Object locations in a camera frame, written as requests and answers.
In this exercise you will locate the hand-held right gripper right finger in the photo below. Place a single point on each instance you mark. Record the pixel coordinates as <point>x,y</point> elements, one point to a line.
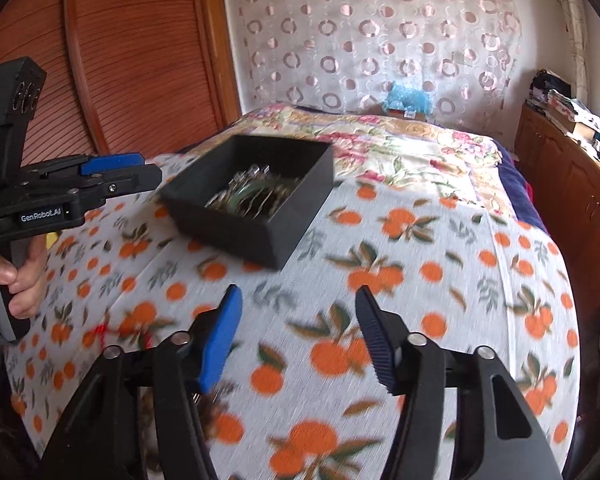
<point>380,345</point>

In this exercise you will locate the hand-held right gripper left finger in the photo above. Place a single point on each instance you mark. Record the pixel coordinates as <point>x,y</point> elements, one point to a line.
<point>220,340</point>

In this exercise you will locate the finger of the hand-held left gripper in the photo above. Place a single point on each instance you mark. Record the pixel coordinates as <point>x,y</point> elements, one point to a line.
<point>110,162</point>
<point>125,185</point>

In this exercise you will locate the black cardboard box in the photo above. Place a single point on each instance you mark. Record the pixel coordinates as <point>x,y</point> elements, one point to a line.
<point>275,230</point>

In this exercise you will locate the bundle of metal bangles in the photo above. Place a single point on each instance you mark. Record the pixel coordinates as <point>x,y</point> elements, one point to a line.
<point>250,195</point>

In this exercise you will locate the person's left hand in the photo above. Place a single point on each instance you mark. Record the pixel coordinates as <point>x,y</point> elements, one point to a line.
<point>32,280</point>

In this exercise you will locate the orange fruit print cloth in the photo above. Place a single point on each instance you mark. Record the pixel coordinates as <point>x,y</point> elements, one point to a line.
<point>380,260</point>

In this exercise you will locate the brown wooden wardrobe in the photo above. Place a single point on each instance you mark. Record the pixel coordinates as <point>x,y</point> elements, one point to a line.
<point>130,60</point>

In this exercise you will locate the red thread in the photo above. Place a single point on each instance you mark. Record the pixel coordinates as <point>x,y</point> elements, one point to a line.
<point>101,330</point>

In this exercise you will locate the floral bedspread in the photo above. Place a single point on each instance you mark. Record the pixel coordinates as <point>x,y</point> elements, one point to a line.
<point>380,140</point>

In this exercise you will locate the dark blue blanket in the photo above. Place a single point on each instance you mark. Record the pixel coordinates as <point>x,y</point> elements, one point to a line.
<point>517,185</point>

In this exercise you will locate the long wooden cabinet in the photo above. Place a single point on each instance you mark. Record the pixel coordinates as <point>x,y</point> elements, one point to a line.
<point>565,185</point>

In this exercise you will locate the blue plastic bag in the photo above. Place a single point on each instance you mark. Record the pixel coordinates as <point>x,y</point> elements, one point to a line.
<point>410,97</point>

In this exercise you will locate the pile of clothes and books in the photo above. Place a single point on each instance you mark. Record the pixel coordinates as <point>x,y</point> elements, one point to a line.
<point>560,105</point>

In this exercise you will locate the pale patterned window curtain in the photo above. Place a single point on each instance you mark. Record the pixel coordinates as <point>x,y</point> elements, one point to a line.
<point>572,35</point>

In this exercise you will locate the circle patterned wall curtain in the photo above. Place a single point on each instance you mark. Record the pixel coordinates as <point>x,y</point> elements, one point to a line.
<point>380,35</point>

